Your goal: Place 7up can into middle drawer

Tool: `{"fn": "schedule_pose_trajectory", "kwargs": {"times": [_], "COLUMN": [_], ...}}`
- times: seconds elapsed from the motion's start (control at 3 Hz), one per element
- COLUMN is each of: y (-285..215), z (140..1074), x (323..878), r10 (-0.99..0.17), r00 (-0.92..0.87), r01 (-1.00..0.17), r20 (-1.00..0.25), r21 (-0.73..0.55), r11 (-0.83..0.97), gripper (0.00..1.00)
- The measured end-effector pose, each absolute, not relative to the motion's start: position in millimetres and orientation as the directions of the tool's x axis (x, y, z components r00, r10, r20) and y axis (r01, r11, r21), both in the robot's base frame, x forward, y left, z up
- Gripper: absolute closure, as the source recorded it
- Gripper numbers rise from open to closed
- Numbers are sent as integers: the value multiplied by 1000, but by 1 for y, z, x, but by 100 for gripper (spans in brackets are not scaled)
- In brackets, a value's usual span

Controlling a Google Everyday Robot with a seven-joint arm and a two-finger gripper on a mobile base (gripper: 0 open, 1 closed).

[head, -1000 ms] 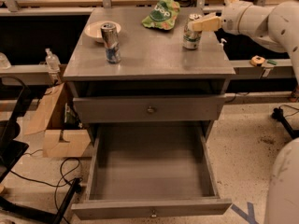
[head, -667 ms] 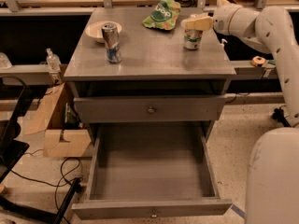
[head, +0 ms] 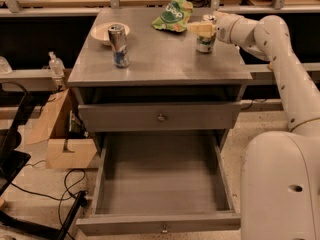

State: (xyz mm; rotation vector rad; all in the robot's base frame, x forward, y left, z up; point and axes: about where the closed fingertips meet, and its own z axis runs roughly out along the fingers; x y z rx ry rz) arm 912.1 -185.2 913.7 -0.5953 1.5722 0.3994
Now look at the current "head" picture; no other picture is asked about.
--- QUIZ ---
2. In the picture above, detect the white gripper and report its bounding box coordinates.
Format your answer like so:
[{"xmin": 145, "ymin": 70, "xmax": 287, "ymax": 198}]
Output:
[{"xmin": 187, "ymin": 11, "xmax": 240, "ymax": 44}]

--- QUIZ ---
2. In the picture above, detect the green white 7up can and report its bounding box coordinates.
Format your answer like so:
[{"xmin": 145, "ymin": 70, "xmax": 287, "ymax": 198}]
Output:
[{"xmin": 195, "ymin": 14, "xmax": 218, "ymax": 55}]

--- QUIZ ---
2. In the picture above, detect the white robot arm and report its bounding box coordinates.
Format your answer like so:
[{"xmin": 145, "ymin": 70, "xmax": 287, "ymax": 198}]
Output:
[{"xmin": 187, "ymin": 11, "xmax": 320, "ymax": 240}]

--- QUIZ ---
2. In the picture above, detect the closed grey upper drawer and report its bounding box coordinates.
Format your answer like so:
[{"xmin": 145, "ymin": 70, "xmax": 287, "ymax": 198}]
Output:
[{"xmin": 78, "ymin": 102, "xmax": 241, "ymax": 132}]

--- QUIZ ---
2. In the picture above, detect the silver blue energy drink can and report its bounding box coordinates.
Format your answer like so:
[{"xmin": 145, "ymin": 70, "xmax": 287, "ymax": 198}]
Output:
[{"xmin": 108, "ymin": 24, "xmax": 130, "ymax": 68}]

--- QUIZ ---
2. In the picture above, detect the grey wooden drawer cabinet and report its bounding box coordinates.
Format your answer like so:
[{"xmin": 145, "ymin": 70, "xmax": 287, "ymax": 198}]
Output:
[{"xmin": 68, "ymin": 8, "xmax": 251, "ymax": 145}]

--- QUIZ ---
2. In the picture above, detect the open grey lower drawer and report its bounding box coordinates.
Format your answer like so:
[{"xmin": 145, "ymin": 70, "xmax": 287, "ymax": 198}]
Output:
[{"xmin": 77, "ymin": 131, "xmax": 240, "ymax": 236}]

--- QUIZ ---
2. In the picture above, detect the green chip bag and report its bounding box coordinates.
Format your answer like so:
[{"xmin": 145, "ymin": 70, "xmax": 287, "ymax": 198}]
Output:
[{"xmin": 152, "ymin": 0, "xmax": 193, "ymax": 33}]

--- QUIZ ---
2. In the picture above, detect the white ceramic bowl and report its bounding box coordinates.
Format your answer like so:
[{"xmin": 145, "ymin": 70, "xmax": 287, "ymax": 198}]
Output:
[{"xmin": 90, "ymin": 22, "xmax": 119, "ymax": 46}]

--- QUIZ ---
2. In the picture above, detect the clear plastic bottle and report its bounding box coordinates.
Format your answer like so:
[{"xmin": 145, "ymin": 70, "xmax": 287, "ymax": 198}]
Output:
[{"xmin": 49, "ymin": 51, "xmax": 65, "ymax": 77}]

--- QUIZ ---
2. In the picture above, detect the brown cardboard box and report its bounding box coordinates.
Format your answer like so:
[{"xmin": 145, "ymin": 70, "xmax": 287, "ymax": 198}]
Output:
[{"xmin": 26, "ymin": 89, "xmax": 97, "ymax": 169}]

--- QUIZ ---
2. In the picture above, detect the black chair frame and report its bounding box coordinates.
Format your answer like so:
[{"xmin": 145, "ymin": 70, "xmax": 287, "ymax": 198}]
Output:
[{"xmin": 0, "ymin": 82, "xmax": 87, "ymax": 240}]

